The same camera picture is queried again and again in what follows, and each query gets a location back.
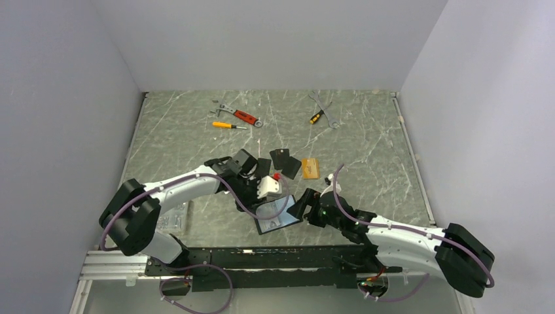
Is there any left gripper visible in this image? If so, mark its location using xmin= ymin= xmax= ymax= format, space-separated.
xmin=232 ymin=175 xmax=267 ymax=213

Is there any black leather card holder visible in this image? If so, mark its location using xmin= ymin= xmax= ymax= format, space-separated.
xmin=255 ymin=195 xmax=302 ymax=235

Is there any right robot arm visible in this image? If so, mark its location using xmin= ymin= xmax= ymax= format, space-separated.
xmin=287 ymin=189 xmax=495 ymax=298

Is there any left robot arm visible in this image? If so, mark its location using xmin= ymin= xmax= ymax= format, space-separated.
xmin=99 ymin=149 xmax=261 ymax=275

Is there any loose black card left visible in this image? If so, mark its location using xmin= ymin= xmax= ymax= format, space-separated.
xmin=255 ymin=158 xmax=272 ymax=178

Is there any loose black card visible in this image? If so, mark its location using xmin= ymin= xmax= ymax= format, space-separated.
xmin=255 ymin=158 xmax=272 ymax=178
xmin=281 ymin=156 xmax=302 ymax=180

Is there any loose black card right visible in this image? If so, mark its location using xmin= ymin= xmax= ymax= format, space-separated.
xmin=281 ymin=156 xmax=302 ymax=180

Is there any black credit card stack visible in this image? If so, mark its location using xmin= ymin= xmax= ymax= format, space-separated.
xmin=270 ymin=148 xmax=290 ymax=171

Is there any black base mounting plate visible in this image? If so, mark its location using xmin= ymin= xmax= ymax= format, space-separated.
xmin=145 ymin=245 xmax=401 ymax=292

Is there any clear plastic screw box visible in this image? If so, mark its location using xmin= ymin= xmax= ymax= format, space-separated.
xmin=156 ymin=203 xmax=189 ymax=235

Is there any black yellow small screwdriver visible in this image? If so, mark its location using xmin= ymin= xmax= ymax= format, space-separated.
xmin=309 ymin=102 xmax=332 ymax=124

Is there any silver open-end wrench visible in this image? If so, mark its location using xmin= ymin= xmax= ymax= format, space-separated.
xmin=308 ymin=90 xmax=340 ymax=129

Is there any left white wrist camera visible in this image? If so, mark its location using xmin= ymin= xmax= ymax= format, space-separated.
xmin=257 ymin=175 xmax=282 ymax=200

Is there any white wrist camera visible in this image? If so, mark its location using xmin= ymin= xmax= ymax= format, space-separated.
xmin=257 ymin=175 xmax=282 ymax=200
xmin=322 ymin=173 xmax=342 ymax=194

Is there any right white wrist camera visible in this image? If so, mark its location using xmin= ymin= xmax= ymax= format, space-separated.
xmin=322 ymin=173 xmax=342 ymax=194

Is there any yellow handled screwdriver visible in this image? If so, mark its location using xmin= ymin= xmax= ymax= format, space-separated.
xmin=212 ymin=122 xmax=247 ymax=130

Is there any red handled adjustable wrench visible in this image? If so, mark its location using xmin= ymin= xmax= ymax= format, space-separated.
xmin=212 ymin=99 xmax=263 ymax=128

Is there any aluminium frame rail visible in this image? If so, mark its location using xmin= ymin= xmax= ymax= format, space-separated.
xmin=69 ymin=247 xmax=476 ymax=314

